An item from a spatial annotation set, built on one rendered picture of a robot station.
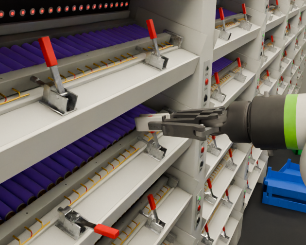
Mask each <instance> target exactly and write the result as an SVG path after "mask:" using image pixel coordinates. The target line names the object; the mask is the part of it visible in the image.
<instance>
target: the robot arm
mask: <svg viewBox="0 0 306 245"><path fill-rule="evenodd" d="M151 115H152V117H149V116H151ZM135 124H136V130H137V131H162V132H163V136H170V137H180V138H189V139H196V140H200V141H205V140H207V138H206V136H207V135H212V136H218V135H223V134H226V135H227V136H228V137H229V140H230V141H231V142H233V143H251V142H252V144H253V146H254V147H255V148H260V149H261V150H267V152H268V156H273V150H277V149H292V150H302V153H301V156H300V174H301V177H302V180H303V182H304V184H305V186H306V93H303V94H282V95H269V94H268V91H264V95H259V96H255V97H254V98H253V100H252V102H251V101H234V102H232V103H230V105H229V107H228V109H227V110H225V106H218V107H212V108H199V109H187V110H177V113H171V114H169V113H165V114H140V115H139V117H135Z"/></svg>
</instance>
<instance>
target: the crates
mask: <svg viewBox="0 0 306 245"><path fill-rule="evenodd" d="M291 150H292V149H291ZM292 151H293V153H294V154H295V155H301V153H302V150H292ZM271 169H272V168H271V167H268V172H267V176H266V177H264V179H263V186H262V188H263V198H262V203H264V204H269V205H273V206H278V207H282V208H286V209H291V210H296V211H301V212H305V213H306V186H305V184H304V182H303V180H302V177H301V174H300V165H299V164H295V163H292V162H291V159H289V158H288V161H287V163H286V164H285V165H284V166H283V167H282V168H281V169H280V170H279V171H278V172H277V171H272V170H271Z"/></svg>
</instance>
